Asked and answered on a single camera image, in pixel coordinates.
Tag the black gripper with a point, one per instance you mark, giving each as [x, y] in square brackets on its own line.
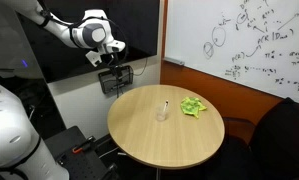
[113, 60]

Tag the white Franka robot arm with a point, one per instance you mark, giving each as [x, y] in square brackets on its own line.
[9, 133]

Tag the clear plastic cup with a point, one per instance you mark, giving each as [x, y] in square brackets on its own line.
[161, 116]

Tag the grey whiteboard eraser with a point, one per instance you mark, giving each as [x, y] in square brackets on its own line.
[174, 61]

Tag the green yellow crumpled cloth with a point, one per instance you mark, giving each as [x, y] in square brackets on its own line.
[191, 106]

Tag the whiteboard with writing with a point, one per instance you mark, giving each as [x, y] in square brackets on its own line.
[202, 20]

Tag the grey panel with blue light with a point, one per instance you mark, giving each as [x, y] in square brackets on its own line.
[9, 40]

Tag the black office chair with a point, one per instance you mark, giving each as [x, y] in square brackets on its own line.
[279, 143]

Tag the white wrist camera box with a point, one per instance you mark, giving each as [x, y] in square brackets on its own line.
[93, 58]

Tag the black wall TV screen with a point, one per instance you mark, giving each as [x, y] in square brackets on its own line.
[135, 26]

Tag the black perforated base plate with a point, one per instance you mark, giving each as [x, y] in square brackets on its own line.
[67, 140]

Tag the metal table pedestal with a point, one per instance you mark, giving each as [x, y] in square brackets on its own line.
[158, 174]

